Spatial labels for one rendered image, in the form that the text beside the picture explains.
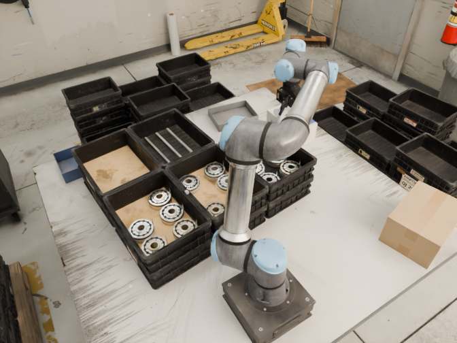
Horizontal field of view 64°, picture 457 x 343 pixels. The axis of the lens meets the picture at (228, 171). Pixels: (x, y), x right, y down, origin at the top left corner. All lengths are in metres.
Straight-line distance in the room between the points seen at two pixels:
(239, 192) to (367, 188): 0.98
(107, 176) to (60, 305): 0.96
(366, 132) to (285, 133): 1.91
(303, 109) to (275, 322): 0.73
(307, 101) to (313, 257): 0.73
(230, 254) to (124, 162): 0.89
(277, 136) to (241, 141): 0.11
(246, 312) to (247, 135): 0.64
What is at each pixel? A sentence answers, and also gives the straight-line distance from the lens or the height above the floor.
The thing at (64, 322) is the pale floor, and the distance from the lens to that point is 2.46.
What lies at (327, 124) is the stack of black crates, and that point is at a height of 0.27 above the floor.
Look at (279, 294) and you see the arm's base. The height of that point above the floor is 0.86.
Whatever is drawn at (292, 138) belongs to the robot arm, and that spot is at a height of 1.40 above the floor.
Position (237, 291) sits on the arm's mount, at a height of 0.80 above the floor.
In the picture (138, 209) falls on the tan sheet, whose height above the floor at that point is 0.83.
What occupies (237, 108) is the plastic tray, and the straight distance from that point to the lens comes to 2.46.
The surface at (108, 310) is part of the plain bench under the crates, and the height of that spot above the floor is 0.70.
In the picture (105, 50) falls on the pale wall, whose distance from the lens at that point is 4.74.
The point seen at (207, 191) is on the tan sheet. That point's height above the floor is 0.83.
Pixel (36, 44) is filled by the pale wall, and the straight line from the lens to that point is 4.57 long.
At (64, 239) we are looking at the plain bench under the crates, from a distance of 1.86.
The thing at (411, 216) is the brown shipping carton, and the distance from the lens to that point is 1.71.
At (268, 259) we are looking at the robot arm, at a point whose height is 1.03.
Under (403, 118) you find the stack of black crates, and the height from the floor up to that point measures 0.52.
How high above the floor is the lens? 2.05
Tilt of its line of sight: 43 degrees down
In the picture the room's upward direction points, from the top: 2 degrees counter-clockwise
